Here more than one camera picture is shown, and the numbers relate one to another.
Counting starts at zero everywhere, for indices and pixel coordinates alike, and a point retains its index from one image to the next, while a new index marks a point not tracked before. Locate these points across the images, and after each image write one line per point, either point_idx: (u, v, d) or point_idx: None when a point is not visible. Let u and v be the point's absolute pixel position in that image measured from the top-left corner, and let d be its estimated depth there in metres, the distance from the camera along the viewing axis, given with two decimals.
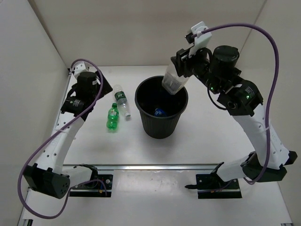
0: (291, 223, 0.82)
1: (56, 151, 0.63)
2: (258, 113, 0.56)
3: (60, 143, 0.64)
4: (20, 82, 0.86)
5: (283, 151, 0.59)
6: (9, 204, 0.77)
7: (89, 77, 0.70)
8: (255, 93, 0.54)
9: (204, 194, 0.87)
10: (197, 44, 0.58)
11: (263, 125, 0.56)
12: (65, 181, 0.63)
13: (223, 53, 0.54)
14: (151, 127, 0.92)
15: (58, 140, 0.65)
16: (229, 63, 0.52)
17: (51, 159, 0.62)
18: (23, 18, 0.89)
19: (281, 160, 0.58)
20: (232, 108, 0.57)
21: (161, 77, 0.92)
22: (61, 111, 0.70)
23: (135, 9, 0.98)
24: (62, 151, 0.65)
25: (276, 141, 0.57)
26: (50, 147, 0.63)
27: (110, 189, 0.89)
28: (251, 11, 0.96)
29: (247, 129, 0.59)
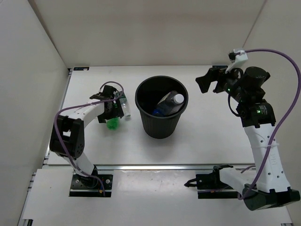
0: (291, 224, 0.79)
1: (85, 111, 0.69)
2: (265, 129, 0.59)
3: (90, 108, 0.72)
4: (20, 77, 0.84)
5: (281, 180, 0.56)
6: (6, 205, 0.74)
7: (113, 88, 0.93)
8: (267, 112, 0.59)
9: (204, 194, 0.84)
10: (237, 62, 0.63)
11: (266, 141, 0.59)
12: (83, 143, 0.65)
13: (252, 68, 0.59)
14: (151, 127, 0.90)
15: (88, 107, 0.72)
16: (255, 78, 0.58)
17: (80, 115, 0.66)
18: (24, 15, 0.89)
19: (273, 185, 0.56)
20: (245, 118, 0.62)
21: (162, 77, 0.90)
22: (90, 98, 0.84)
23: (138, 9, 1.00)
24: (88, 117, 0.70)
25: (275, 165, 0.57)
26: (80, 109, 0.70)
27: (110, 189, 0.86)
28: (250, 13, 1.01)
29: (252, 142, 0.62)
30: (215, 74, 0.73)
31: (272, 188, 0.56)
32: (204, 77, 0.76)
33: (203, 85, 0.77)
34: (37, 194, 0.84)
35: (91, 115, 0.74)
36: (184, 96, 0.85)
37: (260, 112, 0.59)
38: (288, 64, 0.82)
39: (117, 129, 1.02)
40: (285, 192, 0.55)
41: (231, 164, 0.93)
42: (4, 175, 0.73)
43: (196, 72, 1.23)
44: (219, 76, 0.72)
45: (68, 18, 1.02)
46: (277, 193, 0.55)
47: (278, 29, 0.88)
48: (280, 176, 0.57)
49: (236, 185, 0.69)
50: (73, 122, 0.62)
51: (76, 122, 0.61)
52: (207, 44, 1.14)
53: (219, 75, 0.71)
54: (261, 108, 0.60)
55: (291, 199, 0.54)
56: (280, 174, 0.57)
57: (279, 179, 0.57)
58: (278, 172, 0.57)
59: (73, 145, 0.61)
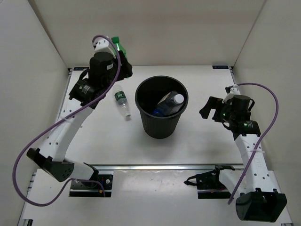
0: (291, 224, 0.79)
1: (58, 140, 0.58)
2: (251, 138, 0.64)
3: (64, 131, 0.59)
4: (20, 77, 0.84)
5: (267, 181, 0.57)
6: (6, 205, 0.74)
7: (105, 60, 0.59)
8: (253, 126, 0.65)
9: (204, 194, 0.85)
10: (232, 94, 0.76)
11: (252, 147, 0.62)
12: (67, 167, 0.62)
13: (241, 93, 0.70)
14: (151, 127, 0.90)
15: (62, 128, 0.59)
16: (241, 100, 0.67)
17: (52, 147, 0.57)
18: (24, 16, 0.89)
19: (259, 184, 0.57)
20: (234, 132, 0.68)
21: (162, 77, 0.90)
22: (70, 96, 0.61)
23: (138, 9, 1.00)
24: (68, 137, 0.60)
25: (261, 167, 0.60)
26: (54, 134, 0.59)
27: (110, 189, 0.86)
28: (249, 12, 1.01)
29: (241, 150, 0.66)
30: (213, 102, 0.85)
31: (258, 187, 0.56)
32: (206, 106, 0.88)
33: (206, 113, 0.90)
34: (37, 194, 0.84)
35: (72, 131, 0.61)
36: (185, 95, 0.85)
37: (246, 125, 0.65)
38: (288, 64, 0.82)
39: (117, 130, 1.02)
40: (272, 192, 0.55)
41: (231, 164, 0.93)
42: (4, 174, 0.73)
43: (195, 72, 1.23)
44: (218, 104, 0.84)
45: (68, 18, 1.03)
46: (264, 192, 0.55)
47: (278, 29, 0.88)
48: (266, 179, 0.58)
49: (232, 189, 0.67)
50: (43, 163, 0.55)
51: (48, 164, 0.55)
52: (207, 44, 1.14)
53: (217, 103, 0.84)
54: (248, 122, 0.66)
55: (278, 199, 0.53)
56: (266, 176, 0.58)
57: (265, 181, 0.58)
58: (263, 173, 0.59)
59: (56, 177, 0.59)
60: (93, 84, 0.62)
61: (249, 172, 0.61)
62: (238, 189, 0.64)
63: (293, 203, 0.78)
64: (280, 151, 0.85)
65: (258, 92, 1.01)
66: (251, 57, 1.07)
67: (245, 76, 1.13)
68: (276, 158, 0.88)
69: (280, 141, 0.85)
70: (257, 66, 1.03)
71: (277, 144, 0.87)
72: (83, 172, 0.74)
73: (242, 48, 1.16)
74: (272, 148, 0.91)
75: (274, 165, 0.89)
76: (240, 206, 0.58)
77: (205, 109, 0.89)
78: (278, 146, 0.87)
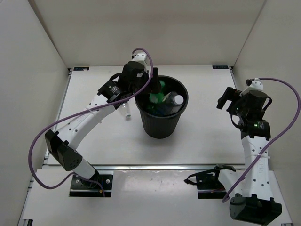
0: (291, 223, 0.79)
1: (78, 127, 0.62)
2: (258, 141, 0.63)
3: (84, 121, 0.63)
4: (20, 77, 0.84)
5: (264, 189, 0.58)
6: (5, 205, 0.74)
7: (136, 69, 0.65)
8: (264, 128, 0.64)
9: (205, 194, 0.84)
10: (252, 88, 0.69)
11: (257, 151, 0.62)
12: (77, 158, 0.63)
13: (257, 91, 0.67)
14: (151, 127, 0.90)
15: (84, 117, 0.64)
16: (256, 97, 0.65)
17: (71, 133, 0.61)
18: (24, 16, 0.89)
19: (256, 191, 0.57)
20: (242, 130, 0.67)
21: (163, 78, 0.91)
22: (98, 92, 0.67)
23: (138, 10, 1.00)
24: (87, 128, 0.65)
25: (262, 173, 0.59)
26: (75, 122, 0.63)
27: (110, 189, 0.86)
28: (249, 13, 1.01)
29: (245, 152, 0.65)
30: (231, 94, 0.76)
31: (254, 194, 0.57)
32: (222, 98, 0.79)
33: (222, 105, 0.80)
34: (37, 194, 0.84)
35: (91, 124, 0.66)
36: (185, 95, 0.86)
37: (257, 125, 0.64)
38: (288, 64, 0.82)
39: (117, 130, 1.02)
40: (267, 201, 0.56)
41: (231, 164, 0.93)
42: (4, 175, 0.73)
43: (196, 72, 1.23)
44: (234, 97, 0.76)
45: (68, 18, 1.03)
46: (259, 199, 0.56)
47: (278, 29, 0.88)
48: (265, 186, 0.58)
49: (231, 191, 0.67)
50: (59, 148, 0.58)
51: (62, 148, 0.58)
52: (207, 44, 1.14)
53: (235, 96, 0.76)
54: (259, 123, 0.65)
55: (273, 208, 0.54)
56: (265, 184, 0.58)
57: (263, 188, 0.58)
58: (263, 180, 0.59)
59: (64, 166, 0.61)
60: (121, 86, 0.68)
61: (249, 176, 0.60)
62: (234, 190, 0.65)
63: (293, 203, 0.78)
64: (280, 151, 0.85)
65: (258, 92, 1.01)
66: (251, 58, 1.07)
67: (245, 76, 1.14)
68: (276, 158, 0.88)
69: (280, 141, 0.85)
70: (257, 66, 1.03)
71: (277, 144, 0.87)
72: (85, 171, 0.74)
73: (243, 47, 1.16)
74: (272, 148, 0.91)
75: (274, 165, 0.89)
76: (234, 205, 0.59)
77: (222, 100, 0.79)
78: (278, 146, 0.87)
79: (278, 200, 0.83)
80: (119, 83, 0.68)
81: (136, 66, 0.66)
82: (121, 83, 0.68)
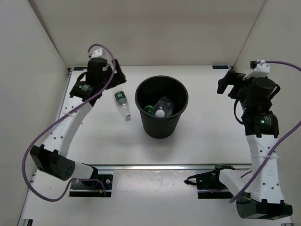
0: (291, 224, 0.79)
1: (63, 133, 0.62)
2: (266, 140, 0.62)
3: (67, 126, 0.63)
4: (20, 77, 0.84)
5: (274, 192, 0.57)
6: (5, 205, 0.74)
7: (100, 63, 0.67)
8: (271, 123, 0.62)
9: (204, 194, 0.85)
10: (257, 71, 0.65)
11: (265, 151, 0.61)
12: (70, 165, 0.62)
13: (263, 78, 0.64)
14: (151, 127, 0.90)
15: (65, 123, 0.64)
16: (263, 88, 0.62)
17: (57, 141, 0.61)
18: (24, 16, 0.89)
19: (266, 195, 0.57)
20: (248, 126, 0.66)
21: (165, 78, 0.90)
22: (70, 95, 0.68)
23: (138, 10, 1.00)
24: (70, 132, 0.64)
25: (272, 176, 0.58)
26: (58, 129, 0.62)
27: (110, 189, 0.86)
28: (249, 13, 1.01)
29: (252, 151, 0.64)
30: (233, 77, 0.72)
31: (265, 198, 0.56)
32: (222, 81, 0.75)
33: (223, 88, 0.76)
34: (37, 194, 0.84)
35: (74, 126, 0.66)
36: (185, 95, 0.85)
37: (264, 122, 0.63)
38: (288, 64, 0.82)
39: (117, 130, 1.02)
40: (278, 205, 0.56)
41: (231, 164, 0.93)
42: (4, 175, 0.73)
43: (196, 72, 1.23)
44: (237, 81, 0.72)
45: (68, 18, 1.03)
46: (270, 204, 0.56)
47: (278, 29, 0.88)
48: (275, 189, 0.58)
49: (233, 189, 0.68)
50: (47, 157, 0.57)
51: (52, 156, 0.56)
52: (207, 44, 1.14)
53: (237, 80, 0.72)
54: (266, 118, 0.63)
55: (283, 211, 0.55)
56: (275, 186, 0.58)
57: (273, 190, 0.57)
58: (273, 183, 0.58)
59: (60, 174, 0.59)
60: (91, 84, 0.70)
61: (257, 179, 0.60)
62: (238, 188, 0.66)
63: (294, 203, 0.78)
64: (280, 151, 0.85)
65: None
66: (252, 58, 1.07)
67: None
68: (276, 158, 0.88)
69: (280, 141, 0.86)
70: None
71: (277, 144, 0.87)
72: (83, 173, 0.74)
73: (243, 48, 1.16)
74: None
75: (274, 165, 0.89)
76: (243, 205, 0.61)
77: (223, 84, 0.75)
78: (278, 146, 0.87)
79: None
80: (87, 81, 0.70)
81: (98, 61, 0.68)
82: (90, 81, 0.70)
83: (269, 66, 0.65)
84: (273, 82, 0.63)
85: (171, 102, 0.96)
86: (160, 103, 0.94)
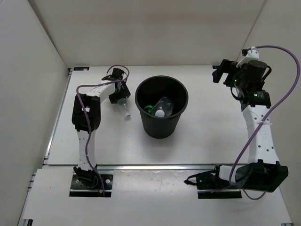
0: (291, 223, 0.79)
1: (100, 90, 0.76)
2: (259, 109, 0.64)
3: (104, 87, 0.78)
4: (20, 77, 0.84)
5: (269, 154, 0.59)
6: (6, 205, 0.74)
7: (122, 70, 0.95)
8: (264, 97, 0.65)
9: (204, 194, 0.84)
10: (247, 58, 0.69)
11: (259, 118, 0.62)
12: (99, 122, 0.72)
13: (257, 60, 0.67)
14: (151, 127, 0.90)
15: (101, 85, 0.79)
16: (256, 67, 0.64)
17: (96, 93, 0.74)
18: (24, 16, 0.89)
19: (262, 156, 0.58)
20: (243, 102, 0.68)
21: (165, 78, 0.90)
22: (102, 79, 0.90)
23: (138, 9, 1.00)
24: (102, 95, 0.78)
25: (266, 139, 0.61)
26: (96, 89, 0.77)
27: (110, 189, 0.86)
28: (250, 12, 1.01)
29: (247, 122, 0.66)
30: (226, 65, 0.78)
31: (260, 159, 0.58)
32: (218, 68, 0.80)
33: (218, 76, 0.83)
34: (37, 195, 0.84)
35: (105, 93, 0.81)
36: (185, 94, 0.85)
37: (257, 96, 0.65)
38: (288, 64, 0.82)
39: (117, 129, 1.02)
40: (273, 165, 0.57)
41: (231, 164, 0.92)
42: (4, 175, 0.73)
43: (196, 72, 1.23)
44: (232, 68, 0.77)
45: (68, 18, 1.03)
46: (266, 164, 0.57)
47: (278, 29, 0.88)
48: (270, 151, 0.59)
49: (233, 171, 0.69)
50: (91, 99, 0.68)
51: (95, 97, 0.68)
52: (208, 44, 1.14)
53: (232, 67, 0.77)
54: (258, 93, 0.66)
55: (280, 171, 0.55)
56: (270, 149, 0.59)
57: (268, 153, 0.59)
58: (267, 145, 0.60)
59: (95, 119, 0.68)
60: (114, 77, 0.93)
61: (253, 144, 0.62)
62: None
63: (294, 203, 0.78)
64: (280, 151, 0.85)
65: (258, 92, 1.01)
66: None
67: None
68: None
69: (280, 141, 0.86)
70: None
71: (277, 145, 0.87)
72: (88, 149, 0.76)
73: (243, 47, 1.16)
74: None
75: None
76: (239, 174, 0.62)
77: (218, 73, 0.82)
78: (278, 146, 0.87)
79: (278, 199, 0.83)
80: (112, 76, 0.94)
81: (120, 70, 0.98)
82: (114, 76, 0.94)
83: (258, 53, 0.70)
84: (265, 62, 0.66)
85: (171, 102, 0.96)
86: (160, 103, 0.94)
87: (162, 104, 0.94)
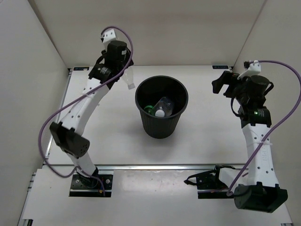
0: (291, 224, 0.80)
1: (80, 113, 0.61)
2: (260, 128, 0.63)
3: (85, 106, 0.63)
4: (20, 77, 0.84)
5: (269, 176, 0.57)
6: (6, 205, 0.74)
7: (120, 46, 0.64)
8: (264, 115, 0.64)
9: (204, 194, 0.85)
10: (249, 71, 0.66)
11: (259, 138, 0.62)
12: (86, 146, 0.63)
13: (259, 76, 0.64)
14: (151, 127, 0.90)
15: (83, 102, 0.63)
16: (258, 84, 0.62)
17: (74, 119, 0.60)
18: (24, 16, 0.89)
19: (261, 178, 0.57)
20: (243, 119, 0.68)
21: (165, 77, 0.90)
22: (89, 77, 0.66)
23: (138, 10, 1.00)
24: (86, 114, 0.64)
25: (265, 160, 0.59)
26: (75, 109, 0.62)
27: (110, 189, 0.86)
28: (249, 13, 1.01)
29: (247, 140, 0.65)
30: (228, 78, 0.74)
31: (259, 181, 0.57)
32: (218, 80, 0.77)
33: (217, 88, 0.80)
34: (37, 195, 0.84)
35: (91, 108, 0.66)
36: (185, 94, 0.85)
37: (257, 114, 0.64)
38: (288, 64, 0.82)
39: (117, 130, 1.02)
40: (273, 188, 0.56)
41: (231, 165, 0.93)
42: (4, 175, 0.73)
43: (196, 72, 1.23)
44: (232, 81, 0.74)
45: (68, 18, 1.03)
46: (265, 187, 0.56)
47: (278, 30, 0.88)
48: (269, 173, 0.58)
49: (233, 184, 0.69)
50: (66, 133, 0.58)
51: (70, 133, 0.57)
52: (207, 44, 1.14)
53: (232, 80, 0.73)
54: (259, 110, 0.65)
55: (278, 195, 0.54)
56: (269, 171, 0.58)
57: (267, 175, 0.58)
58: (267, 167, 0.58)
59: (77, 153, 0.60)
60: (109, 67, 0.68)
61: (252, 164, 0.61)
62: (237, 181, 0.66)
63: (294, 203, 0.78)
64: (280, 151, 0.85)
65: None
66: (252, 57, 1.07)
67: None
68: (276, 158, 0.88)
69: (280, 141, 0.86)
70: None
71: (277, 145, 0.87)
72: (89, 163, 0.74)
73: (242, 48, 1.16)
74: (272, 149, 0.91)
75: (274, 165, 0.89)
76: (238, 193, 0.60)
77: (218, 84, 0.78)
78: (278, 146, 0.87)
79: None
80: (107, 63, 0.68)
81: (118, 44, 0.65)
82: (108, 61, 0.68)
83: (260, 66, 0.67)
84: (266, 79, 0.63)
85: (171, 102, 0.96)
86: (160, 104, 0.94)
87: (162, 104, 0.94)
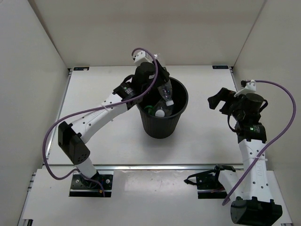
0: (291, 223, 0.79)
1: (91, 122, 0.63)
2: (255, 143, 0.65)
3: (99, 117, 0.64)
4: (20, 76, 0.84)
5: (264, 191, 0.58)
6: (5, 205, 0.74)
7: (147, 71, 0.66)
8: (259, 131, 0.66)
9: (204, 194, 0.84)
10: (246, 89, 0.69)
11: (255, 154, 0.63)
12: (85, 153, 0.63)
13: (254, 94, 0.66)
14: (152, 127, 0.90)
15: (99, 112, 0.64)
16: (252, 101, 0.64)
17: (84, 126, 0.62)
18: (24, 16, 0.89)
19: (256, 193, 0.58)
20: (240, 134, 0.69)
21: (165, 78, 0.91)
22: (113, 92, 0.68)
23: (138, 9, 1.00)
24: (97, 126, 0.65)
25: (260, 176, 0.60)
26: (90, 117, 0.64)
27: (110, 189, 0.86)
28: (249, 12, 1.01)
29: (243, 156, 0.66)
30: (225, 94, 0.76)
31: (254, 196, 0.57)
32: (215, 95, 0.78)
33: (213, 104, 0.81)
34: (37, 195, 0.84)
35: (105, 119, 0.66)
36: (185, 94, 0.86)
37: (253, 129, 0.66)
38: (287, 65, 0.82)
39: (117, 130, 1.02)
40: (268, 203, 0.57)
41: (231, 165, 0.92)
42: (4, 175, 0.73)
43: (196, 72, 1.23)
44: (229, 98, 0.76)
45: (68, 18, 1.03)
46: (260, 201, 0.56)
47: (278, 29, 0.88)
48: (264, 188, 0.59)
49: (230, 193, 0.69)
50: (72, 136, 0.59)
51: (75, 138, 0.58)
52: (207, 44, 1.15)
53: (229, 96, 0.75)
54: (255, 126, 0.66)
55: (273, 210, 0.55)
56: (264, 186, 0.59)
57: (262, 190, 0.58)
58: (262, 182, 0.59)
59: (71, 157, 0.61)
60: (134, 89, 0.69)
61: (248, 179, 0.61)
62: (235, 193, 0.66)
63: (294, 203, 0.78)
64: (281, 151, 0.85)
65: (258, 92, 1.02)
66: (252, 57, 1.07)
67: (245, 76, 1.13)
68: (277, 158, 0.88)
69: (280, 141, 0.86)
70: (257, 66, 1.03)
71: (277, 145, 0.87)
72: (88, 169, 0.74)
73: (242, 48, 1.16)
74: (272, 148, 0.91)
75: (275, 165, 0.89)
76: (234, 208, 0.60)
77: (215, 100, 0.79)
78: (278, 146, 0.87)
79: (278, 199, 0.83)
80: (132, 85, 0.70)
81: (146, 68, 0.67)
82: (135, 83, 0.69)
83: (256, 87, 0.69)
84: (260, 96, 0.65)
85: None
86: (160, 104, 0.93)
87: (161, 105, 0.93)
